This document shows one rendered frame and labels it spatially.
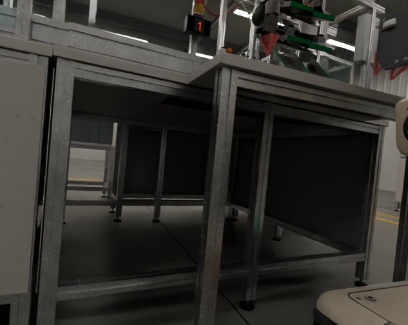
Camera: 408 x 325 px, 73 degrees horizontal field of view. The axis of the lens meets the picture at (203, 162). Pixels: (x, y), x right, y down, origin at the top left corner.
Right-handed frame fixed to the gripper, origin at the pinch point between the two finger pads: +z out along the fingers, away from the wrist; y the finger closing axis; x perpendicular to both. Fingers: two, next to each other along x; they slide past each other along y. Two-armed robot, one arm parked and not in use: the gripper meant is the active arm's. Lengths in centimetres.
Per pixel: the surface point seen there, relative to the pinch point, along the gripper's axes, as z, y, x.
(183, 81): 19.0, 36.1, 3.9
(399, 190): 72, -401, -161
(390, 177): 62, -881, -449
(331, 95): 20.9, -2.5, 30.1
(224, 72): 21.0, 34.0, 27.6
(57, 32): 10, 74, -6
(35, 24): 9, 79, -6
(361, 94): 19.2, -12.3, 32.8
